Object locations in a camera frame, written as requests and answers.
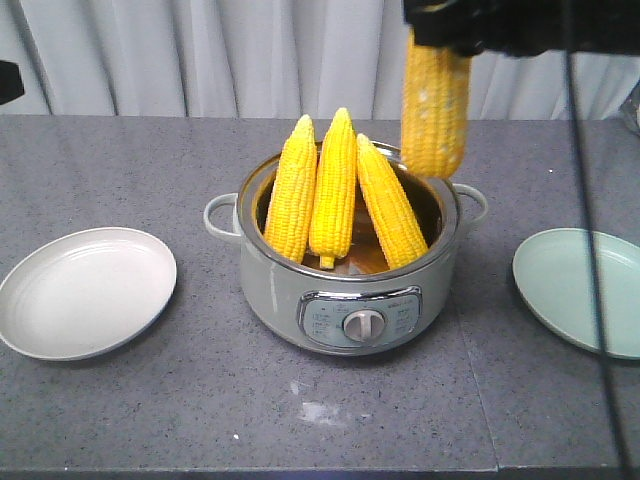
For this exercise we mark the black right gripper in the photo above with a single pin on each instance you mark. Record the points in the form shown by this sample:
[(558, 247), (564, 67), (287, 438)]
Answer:
[(526, 28)]

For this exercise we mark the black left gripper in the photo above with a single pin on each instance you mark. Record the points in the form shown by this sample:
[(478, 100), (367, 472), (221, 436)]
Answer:
[(11, 84)]

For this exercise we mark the pale speckled front corn cob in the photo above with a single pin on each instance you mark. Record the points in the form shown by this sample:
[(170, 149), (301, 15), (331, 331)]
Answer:
[(434, 109)]

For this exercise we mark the bright yellow corn cob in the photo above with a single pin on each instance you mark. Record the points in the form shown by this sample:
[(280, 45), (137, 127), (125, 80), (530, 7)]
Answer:
[(334, 204)]

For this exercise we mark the grey pleated curtain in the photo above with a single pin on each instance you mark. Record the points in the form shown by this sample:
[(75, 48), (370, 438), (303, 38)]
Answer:
[(249, 59)]

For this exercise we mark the clear blender jar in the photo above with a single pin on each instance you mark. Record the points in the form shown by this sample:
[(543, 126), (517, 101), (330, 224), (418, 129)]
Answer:
[(629, 111)]

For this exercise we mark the white round plate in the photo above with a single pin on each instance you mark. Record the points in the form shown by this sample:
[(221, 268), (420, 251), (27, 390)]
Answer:
[(86, 293)]

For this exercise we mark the light green round plate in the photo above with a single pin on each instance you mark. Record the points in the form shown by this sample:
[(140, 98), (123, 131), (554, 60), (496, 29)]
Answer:
[(551, 271)]

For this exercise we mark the grey-green electric cooking pot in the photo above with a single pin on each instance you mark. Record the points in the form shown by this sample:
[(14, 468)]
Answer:
[(359, 307)]

